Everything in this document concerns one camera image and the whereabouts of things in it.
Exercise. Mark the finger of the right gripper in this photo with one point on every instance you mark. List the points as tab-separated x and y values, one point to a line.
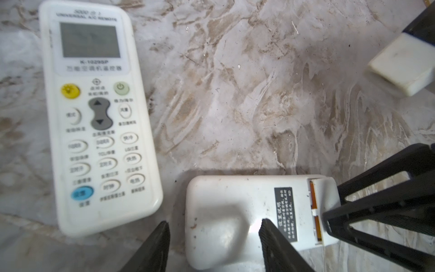
409	205

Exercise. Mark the orange AAA batteries pair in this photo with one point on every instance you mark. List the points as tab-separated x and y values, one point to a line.
314	212

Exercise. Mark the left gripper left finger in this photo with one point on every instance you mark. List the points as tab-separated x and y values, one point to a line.
152	255

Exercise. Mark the red and white remote control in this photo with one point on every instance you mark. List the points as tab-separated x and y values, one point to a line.
224	214

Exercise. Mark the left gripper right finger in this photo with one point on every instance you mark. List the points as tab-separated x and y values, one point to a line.
278	254

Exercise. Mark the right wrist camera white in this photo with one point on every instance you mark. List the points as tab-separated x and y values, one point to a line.
407	65

